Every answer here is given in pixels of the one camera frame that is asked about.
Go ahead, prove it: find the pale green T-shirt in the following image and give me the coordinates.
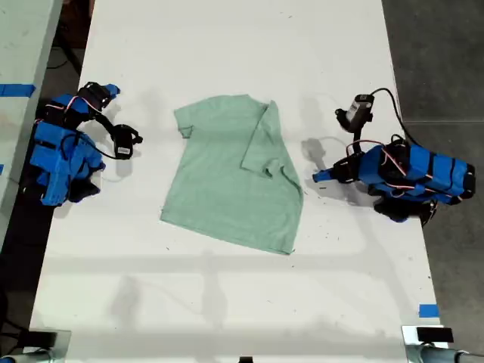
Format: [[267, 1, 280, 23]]
[[159, 94, 306, 256]]

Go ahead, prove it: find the long blue tape strip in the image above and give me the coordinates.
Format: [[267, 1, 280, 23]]
[[0, 83, 37, 98]]

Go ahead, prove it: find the white side table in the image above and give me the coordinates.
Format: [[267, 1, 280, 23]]
[[0, 0, 64, 243]]

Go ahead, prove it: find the square blue tape piece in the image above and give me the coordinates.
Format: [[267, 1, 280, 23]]
[[418, 303, 441, 319]]

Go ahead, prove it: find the small black box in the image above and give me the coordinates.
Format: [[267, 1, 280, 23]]
[[416, 327, 455, 343], [27, 330, 58, 345]]

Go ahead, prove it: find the camera black stalk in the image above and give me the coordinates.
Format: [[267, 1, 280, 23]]
[[90, 110, 121, 134], [348, 128, 367, 157]]

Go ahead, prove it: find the camera black cable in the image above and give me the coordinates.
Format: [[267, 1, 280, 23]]
[[60, 132, 123, 161], [368, 87, 421, 149]]

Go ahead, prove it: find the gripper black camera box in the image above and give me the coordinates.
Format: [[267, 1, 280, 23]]
[[112, 123, 144, 160], [334, 93, 376, 134]]

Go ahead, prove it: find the metal corner bracket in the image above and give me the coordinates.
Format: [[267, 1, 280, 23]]
[[22, 328, 73, 355], [400, 324, 455, 351]]

